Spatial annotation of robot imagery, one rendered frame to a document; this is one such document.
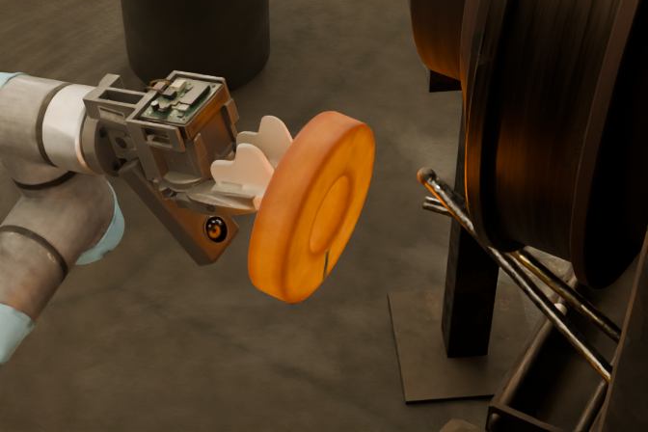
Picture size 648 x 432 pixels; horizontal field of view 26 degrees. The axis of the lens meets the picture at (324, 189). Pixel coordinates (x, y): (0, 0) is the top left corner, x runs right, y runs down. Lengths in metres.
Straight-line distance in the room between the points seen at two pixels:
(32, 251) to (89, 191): 0.08
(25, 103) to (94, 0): 1.46
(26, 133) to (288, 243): 0.29
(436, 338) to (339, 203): 0.95
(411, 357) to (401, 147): 0.45
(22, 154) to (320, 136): 0.30
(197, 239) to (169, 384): 0.86
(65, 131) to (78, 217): 0.12
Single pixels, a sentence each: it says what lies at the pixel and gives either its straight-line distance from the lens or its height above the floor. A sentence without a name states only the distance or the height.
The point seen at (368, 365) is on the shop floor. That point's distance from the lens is 2.05.
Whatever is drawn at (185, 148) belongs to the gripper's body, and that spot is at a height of 0.86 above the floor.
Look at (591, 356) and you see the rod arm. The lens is 0.98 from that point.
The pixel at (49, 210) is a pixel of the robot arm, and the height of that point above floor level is 0.72.
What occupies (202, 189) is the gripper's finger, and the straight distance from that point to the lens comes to 1.13.
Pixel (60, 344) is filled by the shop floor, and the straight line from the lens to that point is 2.11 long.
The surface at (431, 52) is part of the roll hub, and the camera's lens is 0.90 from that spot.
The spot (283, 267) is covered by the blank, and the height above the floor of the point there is 0.84.
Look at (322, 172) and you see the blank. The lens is 1.05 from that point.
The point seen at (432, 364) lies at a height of 0.01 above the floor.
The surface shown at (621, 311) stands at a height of 0.66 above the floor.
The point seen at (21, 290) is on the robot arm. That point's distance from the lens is 1.24.
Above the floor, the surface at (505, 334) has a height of 0.01.
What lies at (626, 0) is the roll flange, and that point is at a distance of 0.70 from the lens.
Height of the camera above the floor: 1.64
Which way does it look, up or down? 46 degrees down
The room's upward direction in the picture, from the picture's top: straight up
